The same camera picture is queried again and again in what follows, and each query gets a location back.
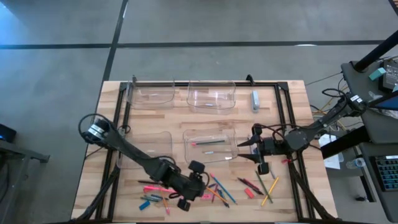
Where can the white paper sheet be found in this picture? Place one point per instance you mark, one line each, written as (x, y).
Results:
(332, 161)

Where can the backlit computer keyboard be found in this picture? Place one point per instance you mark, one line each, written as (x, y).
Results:
(387, 172)

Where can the teal box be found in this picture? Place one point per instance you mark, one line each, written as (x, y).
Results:
(377, 74)

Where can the black pen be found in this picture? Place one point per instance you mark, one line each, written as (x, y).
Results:
(149, 182)
(260, 193)

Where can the black rig beam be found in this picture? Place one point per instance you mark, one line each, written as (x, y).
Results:
(345, 142)

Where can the grey metal stand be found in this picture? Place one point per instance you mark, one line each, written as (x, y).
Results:
(31, 155)

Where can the grey stapler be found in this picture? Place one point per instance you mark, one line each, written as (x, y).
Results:
(255, 101)

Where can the red eraser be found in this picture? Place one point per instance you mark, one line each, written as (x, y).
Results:
(249, 193)

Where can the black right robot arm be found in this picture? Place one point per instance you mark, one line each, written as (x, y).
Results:
(323, 123)

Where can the blue pencil with pink eraser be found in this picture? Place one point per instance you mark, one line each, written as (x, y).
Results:
(224, 189)

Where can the black electronic device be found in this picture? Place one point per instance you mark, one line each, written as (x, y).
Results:
(391, 76)

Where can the dark blue tablet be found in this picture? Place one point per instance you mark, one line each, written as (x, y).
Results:
(388, 104)

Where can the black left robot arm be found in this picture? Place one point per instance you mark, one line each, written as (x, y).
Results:
(136, 154)

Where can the black device with blue light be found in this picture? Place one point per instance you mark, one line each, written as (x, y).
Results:
(7, 133)

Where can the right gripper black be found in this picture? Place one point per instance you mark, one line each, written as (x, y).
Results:
(273, 147)

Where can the grey side desk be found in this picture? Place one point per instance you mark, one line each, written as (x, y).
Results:
(379, 130)

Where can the small black floor object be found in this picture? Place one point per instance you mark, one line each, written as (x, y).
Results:
(360, 198)

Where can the orange pencil with pink eraser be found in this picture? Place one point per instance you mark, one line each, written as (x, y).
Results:
(222, 200)
(164, 203)

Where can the grey pencil with pink eraser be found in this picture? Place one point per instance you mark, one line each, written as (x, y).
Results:
(208, 142)

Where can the black frame clamp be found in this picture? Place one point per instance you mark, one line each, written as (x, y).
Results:
(134, 79)
(250, 80)

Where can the black rig pole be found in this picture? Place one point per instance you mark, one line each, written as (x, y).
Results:
(376, 51)

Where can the red marker pen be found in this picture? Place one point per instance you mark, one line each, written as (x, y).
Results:
(213, 200)

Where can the clear water bottle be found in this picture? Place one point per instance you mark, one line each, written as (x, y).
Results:
(357, 163)

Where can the yellow pencil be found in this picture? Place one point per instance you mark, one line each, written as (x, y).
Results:
(275, 183)

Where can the grey pen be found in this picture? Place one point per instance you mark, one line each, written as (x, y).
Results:
(272, 174)

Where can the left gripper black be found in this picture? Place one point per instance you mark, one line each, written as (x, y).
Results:
(192, 186)

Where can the small red object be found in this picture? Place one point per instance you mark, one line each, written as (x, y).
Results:
(285, 161)

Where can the clear plastic bin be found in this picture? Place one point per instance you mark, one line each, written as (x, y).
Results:
(196, 93)
(155, 141)
(161, 99)
(192, 155)

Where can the green pencil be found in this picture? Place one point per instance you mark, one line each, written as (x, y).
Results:
(264, 187)

